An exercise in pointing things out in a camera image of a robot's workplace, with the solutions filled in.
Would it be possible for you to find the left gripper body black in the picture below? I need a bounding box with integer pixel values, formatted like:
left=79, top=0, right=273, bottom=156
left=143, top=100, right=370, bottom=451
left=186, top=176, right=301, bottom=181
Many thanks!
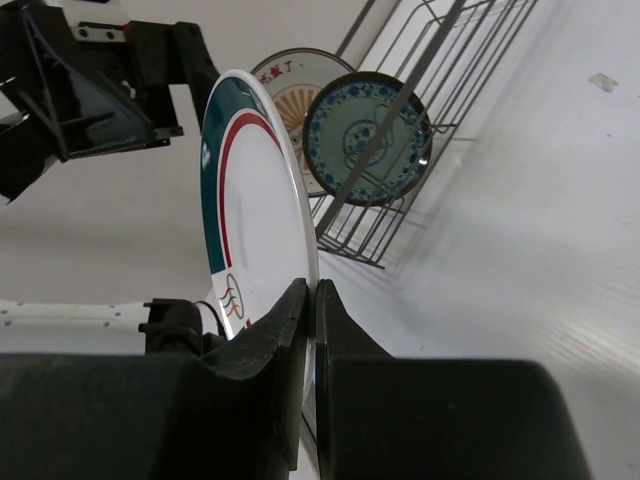
left=0, top=0, right=151, bottom=161

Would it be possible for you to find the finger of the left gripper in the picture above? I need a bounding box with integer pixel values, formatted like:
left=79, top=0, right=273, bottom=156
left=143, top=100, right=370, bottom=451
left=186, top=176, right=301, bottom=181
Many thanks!
left=72, top=21, right=219, bottom=145

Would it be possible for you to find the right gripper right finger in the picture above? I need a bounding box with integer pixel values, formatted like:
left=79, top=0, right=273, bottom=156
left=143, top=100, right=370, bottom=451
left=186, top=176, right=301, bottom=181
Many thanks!
left=315, top=280, right=591, bottom=479

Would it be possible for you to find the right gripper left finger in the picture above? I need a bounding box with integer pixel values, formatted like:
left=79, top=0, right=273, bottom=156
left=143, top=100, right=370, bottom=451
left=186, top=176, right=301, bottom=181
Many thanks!
left=1, top=279, right=306, bottom=479

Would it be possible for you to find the orange sunburst white plate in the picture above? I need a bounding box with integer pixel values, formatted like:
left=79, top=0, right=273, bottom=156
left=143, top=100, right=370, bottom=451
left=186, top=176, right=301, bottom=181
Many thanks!
left=251, top=47, right=355, bottom=197

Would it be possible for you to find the white plate green red rim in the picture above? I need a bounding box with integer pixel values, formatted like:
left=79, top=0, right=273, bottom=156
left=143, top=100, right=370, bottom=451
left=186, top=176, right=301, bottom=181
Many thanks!
left=198, top=70, right=321, bottom=480

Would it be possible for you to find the blue floral green plate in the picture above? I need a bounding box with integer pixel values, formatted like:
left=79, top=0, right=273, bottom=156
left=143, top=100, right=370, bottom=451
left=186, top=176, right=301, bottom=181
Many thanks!
left=303, top=71, right=433, bottom=206

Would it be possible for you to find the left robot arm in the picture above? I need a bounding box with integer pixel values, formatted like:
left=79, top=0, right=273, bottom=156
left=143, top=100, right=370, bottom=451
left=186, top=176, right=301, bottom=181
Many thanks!
left=1, top=1, right=219, bottom=205

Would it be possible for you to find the grey wire dish rack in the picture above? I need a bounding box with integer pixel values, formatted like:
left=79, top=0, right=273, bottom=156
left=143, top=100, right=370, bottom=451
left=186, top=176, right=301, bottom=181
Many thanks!
left=303, top=1, right=534, bottom=266

